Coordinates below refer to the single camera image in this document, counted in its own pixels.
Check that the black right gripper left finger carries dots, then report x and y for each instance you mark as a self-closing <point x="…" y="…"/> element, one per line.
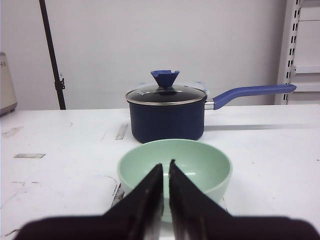
<point x="136" y="217"/>

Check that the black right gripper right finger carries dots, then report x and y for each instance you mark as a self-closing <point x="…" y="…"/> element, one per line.
<point x="197" y="217"/>

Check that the green bowl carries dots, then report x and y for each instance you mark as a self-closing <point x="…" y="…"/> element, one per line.
<point x="206" y="166"/>

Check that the dark blue saucepan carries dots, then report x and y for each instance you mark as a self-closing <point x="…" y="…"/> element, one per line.
<point x="186" y="121"/>

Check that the glass pot lid blue knob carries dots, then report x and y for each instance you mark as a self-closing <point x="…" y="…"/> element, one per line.
<point x="165" y="92"/>

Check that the clear plastic container blue lid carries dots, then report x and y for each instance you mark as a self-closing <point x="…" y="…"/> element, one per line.
<point x="194" y="84"/>

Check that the black tripod pole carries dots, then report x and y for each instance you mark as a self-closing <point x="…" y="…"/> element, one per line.
<point x="59" y="84"/>

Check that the cream toaster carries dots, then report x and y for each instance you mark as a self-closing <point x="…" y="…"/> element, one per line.
<point x="8" y="99"/>

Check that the white slotted shelf rack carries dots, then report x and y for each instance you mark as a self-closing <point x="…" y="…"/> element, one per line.
<point x="299" y="62"/>

